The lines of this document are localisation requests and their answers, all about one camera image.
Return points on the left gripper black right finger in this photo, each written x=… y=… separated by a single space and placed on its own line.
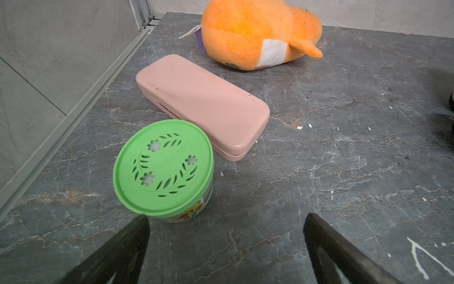
x=329 y=251

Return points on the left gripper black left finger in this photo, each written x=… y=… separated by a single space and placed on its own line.
x=118 y=261

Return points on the green lidded air freshener can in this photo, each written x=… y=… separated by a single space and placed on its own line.
x=165 y=171

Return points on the pink hard case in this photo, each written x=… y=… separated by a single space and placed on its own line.
x=232 y=118

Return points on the orange plush whale toy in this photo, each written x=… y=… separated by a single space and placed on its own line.
x=251 y=34

